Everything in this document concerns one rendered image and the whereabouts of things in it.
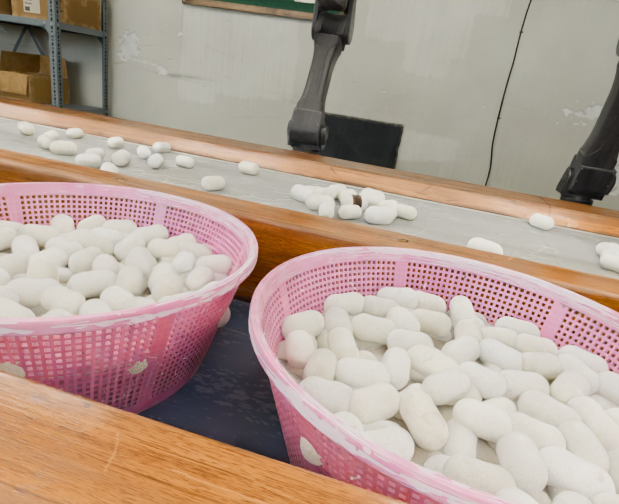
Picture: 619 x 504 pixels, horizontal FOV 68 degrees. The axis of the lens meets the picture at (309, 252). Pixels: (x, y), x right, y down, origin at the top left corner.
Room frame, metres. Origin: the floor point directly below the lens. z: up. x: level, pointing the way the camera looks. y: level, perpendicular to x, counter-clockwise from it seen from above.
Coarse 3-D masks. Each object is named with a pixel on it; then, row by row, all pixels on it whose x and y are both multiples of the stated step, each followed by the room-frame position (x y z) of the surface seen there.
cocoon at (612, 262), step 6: (600, 258) 0.51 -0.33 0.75; (606, 258) 0.50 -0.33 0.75; (612, 258) 0.50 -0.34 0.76; (618, 258) 0.50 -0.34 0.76; (600, 264) 0.51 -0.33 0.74; (606, 264) 0.50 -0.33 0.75; (612, 264) 0.50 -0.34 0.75; (618, 264) 0.50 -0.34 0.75; (612, 270) 0.50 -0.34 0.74; (618, 270) 0.50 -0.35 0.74
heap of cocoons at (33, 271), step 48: (0, 240) 0.33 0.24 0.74; (48, 240) 0.34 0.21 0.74; (96, 240) 0.35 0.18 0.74; (144, 240) 0.38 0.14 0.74; (192, 240) 0.40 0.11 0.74; (0, 288) 0.25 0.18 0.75; (48, 288) 0.26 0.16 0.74; (96, 288) 0.29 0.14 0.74; (144, 288) 0.31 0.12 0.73; (192, 288) 0.31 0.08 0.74
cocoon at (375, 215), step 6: (366, 210) 0.55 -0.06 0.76; (372, 210) 0.54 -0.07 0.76; (378, 210) 0.54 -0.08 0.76; (384, 210) 0.55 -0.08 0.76; (390, 210) 0.55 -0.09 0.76; (366, 216) 0.54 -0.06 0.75; (372, 216) 0.54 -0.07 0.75; (378, 216) 0.54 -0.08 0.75; (384, 216) 0.54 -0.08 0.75; (390, 216) 0.55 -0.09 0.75; (372, 222) 0.54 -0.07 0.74; (378, 222) 0.54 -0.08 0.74; (384, 222) 0.55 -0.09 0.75; (390, 222) 0.55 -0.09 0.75
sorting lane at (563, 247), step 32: (0, 128) 0.80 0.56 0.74; (64, 160) 0.63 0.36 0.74; (224, 192) 0.59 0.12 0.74; (256, 192) 0.62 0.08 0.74; (288, 192) 0.65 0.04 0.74; (384, 192) 0.75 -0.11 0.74; (416, 224) 0.58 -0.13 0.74; (448, 224) 0.60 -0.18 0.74; (480, 224) 0.63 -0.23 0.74; (512, 224) 0.66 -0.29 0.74; (512, 256) 0.50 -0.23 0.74; (544, 256) 0.52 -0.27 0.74; (576, 256) 0.54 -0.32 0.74
